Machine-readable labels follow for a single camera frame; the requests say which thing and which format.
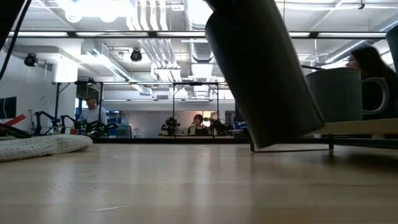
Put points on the large dark tall cup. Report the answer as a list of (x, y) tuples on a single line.
[(264, 77)]

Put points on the dark green cup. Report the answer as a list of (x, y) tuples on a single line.
[(393, 46)]

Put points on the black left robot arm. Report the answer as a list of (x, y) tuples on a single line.
[(9, 15)]

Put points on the background black robot arm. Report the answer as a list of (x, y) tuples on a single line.
[(219, 126), (46, 119), (170, 124)]

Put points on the seated person at far desk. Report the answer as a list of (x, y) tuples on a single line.
[(199, 127)]

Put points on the person in light shirt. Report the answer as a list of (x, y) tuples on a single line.
[(92, 113)]

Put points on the white knitted cloth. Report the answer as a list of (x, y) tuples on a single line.
[(40, 146)]

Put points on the person with dark hair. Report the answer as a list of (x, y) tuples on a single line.
[(373, 68)]

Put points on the red flat object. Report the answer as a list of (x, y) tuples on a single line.
[(17, 119)]

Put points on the black background workstation frame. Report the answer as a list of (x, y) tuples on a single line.
[(196, 83), (77, 83)]

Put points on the silver ribbed ceiling duct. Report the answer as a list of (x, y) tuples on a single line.
[(199, 49)]

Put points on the black hanging ceiling camera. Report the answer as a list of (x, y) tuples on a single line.
[(136, 55), (30, 59)]

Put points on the black overhead frame bar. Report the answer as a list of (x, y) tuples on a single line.
[(124, 34)]

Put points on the black wall panel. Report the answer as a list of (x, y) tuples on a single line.
[(7, 107)]

